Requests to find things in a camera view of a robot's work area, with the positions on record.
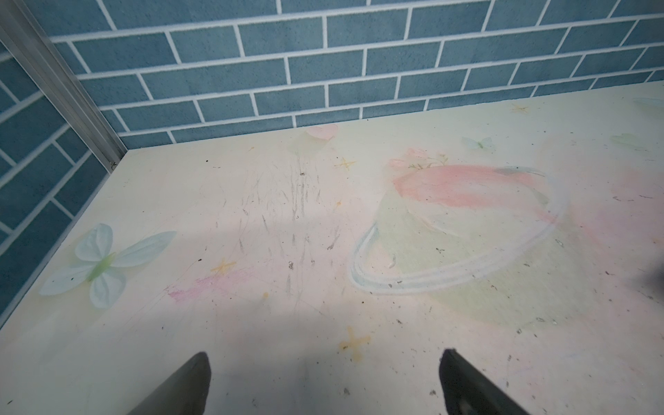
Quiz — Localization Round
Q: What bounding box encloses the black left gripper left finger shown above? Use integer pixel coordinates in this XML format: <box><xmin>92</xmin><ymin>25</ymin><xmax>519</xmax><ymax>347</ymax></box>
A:
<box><xmin>129</xmin><ymin>351</ymin><xmax>212</xmax><ymax>415</ymax></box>

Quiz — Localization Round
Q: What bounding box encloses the aluminium left corner post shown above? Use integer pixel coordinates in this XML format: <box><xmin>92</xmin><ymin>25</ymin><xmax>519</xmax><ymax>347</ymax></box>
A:
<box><xmin>1</xmin><ymin>0</ymin><xmax>127</xmax><ymax>172</ymax></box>

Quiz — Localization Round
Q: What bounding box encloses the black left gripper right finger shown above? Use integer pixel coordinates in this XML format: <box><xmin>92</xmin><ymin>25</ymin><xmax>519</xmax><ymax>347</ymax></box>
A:
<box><xmin>439</xmin><ymin>349</ymin><xmax>528</xmax><ymax>415</ymax></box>

